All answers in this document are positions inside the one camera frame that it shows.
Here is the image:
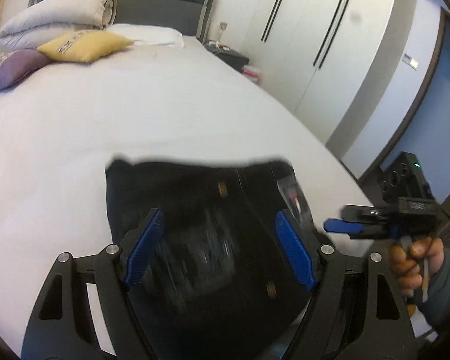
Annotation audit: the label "blue door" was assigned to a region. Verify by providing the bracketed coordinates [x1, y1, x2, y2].
[380, 20, 450, 203]

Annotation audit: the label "white wardrobe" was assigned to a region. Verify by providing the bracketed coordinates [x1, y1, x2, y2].
[243, 0, 395, 143]

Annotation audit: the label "purple cushion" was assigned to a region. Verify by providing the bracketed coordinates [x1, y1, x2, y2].
[0, 49, 51, 91]

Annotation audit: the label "person right hand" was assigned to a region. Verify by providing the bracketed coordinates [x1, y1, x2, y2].
[388, 237, 445, 296]

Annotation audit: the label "dark nightstand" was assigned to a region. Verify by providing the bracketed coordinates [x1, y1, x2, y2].
[205, 41, 260, 83]

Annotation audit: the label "grey sleeve right forearm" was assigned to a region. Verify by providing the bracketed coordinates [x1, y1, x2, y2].
[418, 249, 450, 334]

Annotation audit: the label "white pillow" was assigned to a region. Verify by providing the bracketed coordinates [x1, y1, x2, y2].
[106, 24, 184, 48]

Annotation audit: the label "yellow cushion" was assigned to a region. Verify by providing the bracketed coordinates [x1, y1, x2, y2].
[37, 30, 135, 63]

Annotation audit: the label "black denim pants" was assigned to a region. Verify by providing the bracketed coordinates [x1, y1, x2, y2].
[105, 159, 310, 359]

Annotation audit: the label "folded grey white duvet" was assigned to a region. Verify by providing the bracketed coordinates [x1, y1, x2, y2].
[0, 0, 117, 51]

